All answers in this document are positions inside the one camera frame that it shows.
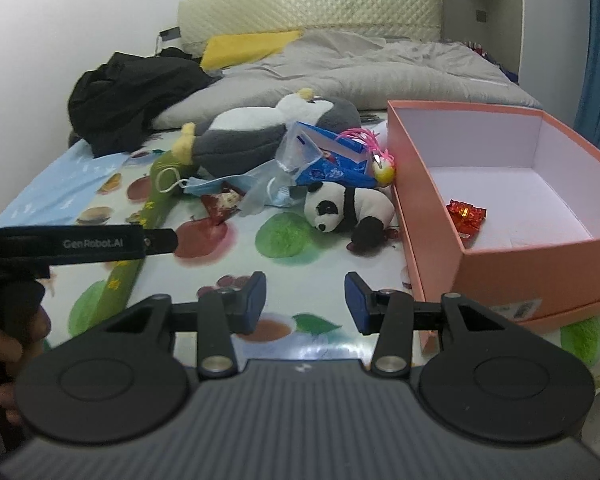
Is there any grey white penguin plush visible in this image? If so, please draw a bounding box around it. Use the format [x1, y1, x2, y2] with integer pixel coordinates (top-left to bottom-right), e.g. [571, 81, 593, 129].
[172, 89, 363, 178]

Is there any panda plush toy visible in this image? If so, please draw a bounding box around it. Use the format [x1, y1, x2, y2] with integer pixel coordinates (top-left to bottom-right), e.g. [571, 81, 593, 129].
[302, 181, 397, 256]

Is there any yellow toy with pink hair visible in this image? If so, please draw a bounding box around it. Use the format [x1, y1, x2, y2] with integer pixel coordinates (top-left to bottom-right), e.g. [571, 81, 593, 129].
[337, 127, 397, 186]

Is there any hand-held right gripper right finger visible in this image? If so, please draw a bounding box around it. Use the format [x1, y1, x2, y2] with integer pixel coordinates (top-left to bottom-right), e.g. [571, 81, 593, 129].
[344, 271, 511, 377]

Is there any red candy wrapper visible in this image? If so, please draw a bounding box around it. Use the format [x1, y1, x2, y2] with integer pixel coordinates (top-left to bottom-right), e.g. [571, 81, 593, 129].
[446, 199, 488, 235]

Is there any black jacket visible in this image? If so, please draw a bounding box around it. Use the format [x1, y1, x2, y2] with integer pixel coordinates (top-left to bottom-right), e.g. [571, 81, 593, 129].
[67, 47, 224, 159]

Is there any light blue star sheet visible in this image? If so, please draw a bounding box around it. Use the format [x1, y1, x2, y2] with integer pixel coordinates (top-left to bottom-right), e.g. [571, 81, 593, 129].
[0, 137, 132, 227]

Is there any grey duvet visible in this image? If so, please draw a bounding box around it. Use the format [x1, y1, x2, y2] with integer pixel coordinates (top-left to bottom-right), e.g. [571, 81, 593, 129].
[152, 30, 544, 131]

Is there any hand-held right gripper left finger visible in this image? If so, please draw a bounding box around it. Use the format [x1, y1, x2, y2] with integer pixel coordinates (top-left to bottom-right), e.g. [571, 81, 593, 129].
[102, 271, 268, 380]

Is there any long green plush toy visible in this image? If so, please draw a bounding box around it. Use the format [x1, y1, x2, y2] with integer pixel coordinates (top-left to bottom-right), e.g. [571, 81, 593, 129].
[92, 152, 192, 328]

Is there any blue face mask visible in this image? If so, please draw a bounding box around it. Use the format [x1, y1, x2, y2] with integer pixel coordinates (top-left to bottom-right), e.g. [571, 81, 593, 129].
[152, 167, 261, 200]

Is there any clear plastic bag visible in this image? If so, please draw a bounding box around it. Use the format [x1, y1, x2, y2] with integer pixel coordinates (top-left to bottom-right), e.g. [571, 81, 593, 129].
[237, 122, 321, 217]

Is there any red brown snack wrapper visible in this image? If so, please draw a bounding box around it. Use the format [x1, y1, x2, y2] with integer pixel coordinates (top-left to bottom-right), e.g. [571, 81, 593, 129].
[200, 187, 244, 224]

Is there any dark charger plug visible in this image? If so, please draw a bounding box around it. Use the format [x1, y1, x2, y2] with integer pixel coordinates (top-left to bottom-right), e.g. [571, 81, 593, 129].
[154, 27, 182, 54]

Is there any fruit printed sheet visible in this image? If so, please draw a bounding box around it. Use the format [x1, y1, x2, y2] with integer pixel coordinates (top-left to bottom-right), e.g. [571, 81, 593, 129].
[0, 115, 600, 397]

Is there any pink cardboard box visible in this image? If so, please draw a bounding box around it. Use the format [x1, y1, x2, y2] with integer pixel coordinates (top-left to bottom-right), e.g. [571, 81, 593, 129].
[386, 100, 600, 353]

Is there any cream quilted headboard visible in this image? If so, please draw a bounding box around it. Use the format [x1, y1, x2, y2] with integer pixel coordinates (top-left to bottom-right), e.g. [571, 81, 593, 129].
[176, 0, 442, 59]

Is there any person's left hand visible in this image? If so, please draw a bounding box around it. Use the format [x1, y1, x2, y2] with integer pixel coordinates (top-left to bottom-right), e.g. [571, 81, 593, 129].
[0, 305, 52, 427]

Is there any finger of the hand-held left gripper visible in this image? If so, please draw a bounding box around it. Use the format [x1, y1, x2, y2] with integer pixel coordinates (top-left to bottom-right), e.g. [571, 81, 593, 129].
[142, 229, 179, 257]

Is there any blue snack bag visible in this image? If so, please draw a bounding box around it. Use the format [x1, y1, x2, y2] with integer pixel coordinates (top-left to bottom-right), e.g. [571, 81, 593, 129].
[295, 121, 379, 188]

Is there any yellow pillow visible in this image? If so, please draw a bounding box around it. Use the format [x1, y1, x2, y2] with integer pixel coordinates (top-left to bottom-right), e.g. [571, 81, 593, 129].
[200, 30, 304, 71]

